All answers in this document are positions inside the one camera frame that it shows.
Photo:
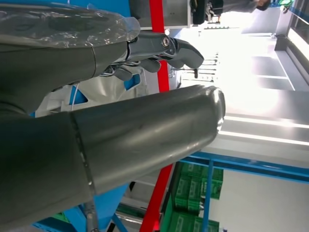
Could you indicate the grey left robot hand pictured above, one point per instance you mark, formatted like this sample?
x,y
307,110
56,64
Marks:
x,y
145,134

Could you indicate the blue metal shelf rack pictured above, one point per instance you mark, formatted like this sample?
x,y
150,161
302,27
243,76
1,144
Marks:
x,y
241,166

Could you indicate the person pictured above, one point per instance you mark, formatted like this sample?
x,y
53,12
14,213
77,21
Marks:
x,y
237,4

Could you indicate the black desk equipment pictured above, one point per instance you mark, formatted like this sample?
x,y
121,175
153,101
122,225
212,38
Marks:
x,y
199,12

